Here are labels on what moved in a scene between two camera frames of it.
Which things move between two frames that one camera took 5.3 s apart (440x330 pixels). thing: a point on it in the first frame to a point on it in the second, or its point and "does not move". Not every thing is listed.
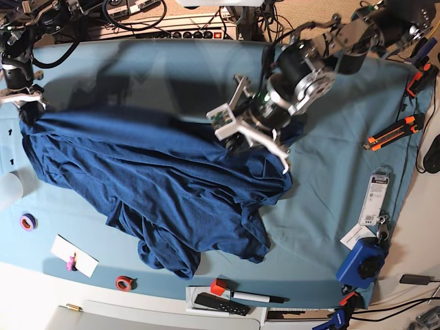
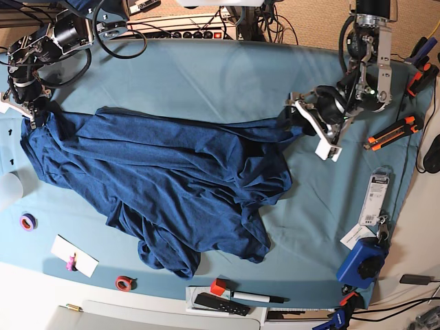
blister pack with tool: x=379 y=187 does not move
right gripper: x=262 y=114 to x=328 y=106
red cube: x=218 y=286 does not move
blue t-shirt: x=167 y=178 does not move
